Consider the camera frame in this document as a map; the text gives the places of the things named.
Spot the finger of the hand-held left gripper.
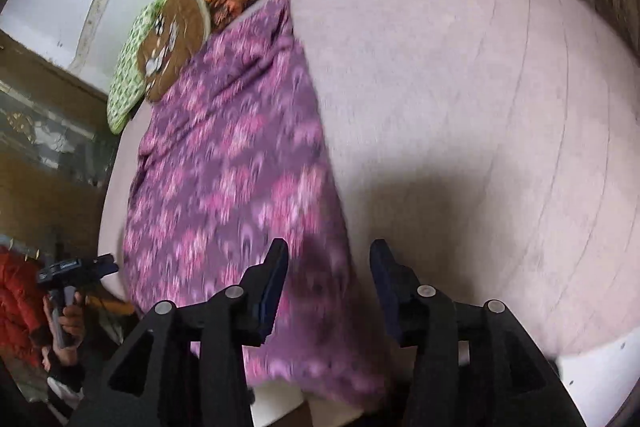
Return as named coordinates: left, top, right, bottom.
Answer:
left=80, top=254, right=119, bottom=280

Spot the person's left forearm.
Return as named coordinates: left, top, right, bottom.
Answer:
left=0, top=246, right=55, bottom=370

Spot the pale quilted bed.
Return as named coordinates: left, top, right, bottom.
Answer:
left=97, top=0, right=640, bottom=427

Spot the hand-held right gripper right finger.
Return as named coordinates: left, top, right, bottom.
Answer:
left=370, top=239, right=586, bottom=427

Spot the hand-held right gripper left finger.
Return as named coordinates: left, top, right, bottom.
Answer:
left=70, top=238, right=290, bottom=427

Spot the wooden glass-door cabinet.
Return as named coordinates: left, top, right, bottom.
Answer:
left=0, top=29, right=118, bottom=253

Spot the green patterned cushion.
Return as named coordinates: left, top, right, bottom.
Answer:
left=106, top=0, right=168, bottom=135

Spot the person's left hand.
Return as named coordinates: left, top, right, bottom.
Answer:
left=42, top=289, right=87, bottom=365

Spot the yellow rod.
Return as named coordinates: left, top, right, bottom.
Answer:
left=85, top=296, right=137, bottom=317

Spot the brown cartoon cushion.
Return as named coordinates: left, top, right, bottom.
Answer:
left=136, top=0, right=212, bottom=104

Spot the purple floral long-sleeve shirt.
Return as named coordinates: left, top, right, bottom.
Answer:
left=121, top=0, right=396, bottom=413

